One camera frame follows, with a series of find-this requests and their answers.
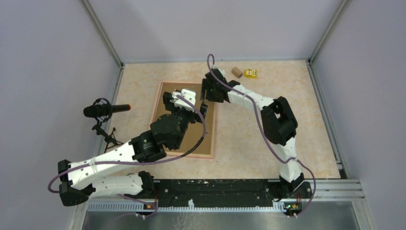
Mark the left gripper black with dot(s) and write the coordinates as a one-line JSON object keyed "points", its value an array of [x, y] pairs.
{"points": [[171, 107]]}

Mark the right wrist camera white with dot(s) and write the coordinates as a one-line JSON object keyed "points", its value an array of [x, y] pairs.
{"points": [[219, 72]]}

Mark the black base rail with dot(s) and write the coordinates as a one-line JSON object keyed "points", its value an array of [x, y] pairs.
{"points": [[221, 193]]}

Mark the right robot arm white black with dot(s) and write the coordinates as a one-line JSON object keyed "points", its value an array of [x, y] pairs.
{"points": [[275, 118]]}

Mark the brown cardboard backing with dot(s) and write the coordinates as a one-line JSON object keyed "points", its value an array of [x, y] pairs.
{"points": [[196, 136]]}

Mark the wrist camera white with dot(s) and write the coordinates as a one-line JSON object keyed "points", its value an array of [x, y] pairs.
{"points": [[219, 72], [184, 98]]}

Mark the wooden picture frame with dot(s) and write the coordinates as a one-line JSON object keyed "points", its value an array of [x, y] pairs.
{"points": [[212, 136]]}

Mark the black microphone orange tip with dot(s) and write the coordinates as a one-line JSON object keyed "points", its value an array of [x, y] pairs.
{"points": [[102, 110]]}

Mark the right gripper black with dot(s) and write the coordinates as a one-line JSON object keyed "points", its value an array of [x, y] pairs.
{"points": [[206, 86]]}

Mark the small wooden block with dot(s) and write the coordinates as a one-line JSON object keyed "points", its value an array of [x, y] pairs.
{"points": [[237, 72]]}

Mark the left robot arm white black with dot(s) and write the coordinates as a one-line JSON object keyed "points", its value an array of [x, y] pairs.
{"points": [[84, 180]]}

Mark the white cable duct strip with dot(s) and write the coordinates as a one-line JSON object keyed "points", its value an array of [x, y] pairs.
{"points": [[131, 206]]}

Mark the yellow toy block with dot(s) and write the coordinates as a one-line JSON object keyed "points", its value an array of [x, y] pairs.
{"points": [[250, 73]]}

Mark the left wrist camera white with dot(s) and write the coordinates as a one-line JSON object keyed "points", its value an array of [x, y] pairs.
{"points": [[184, 98]]}

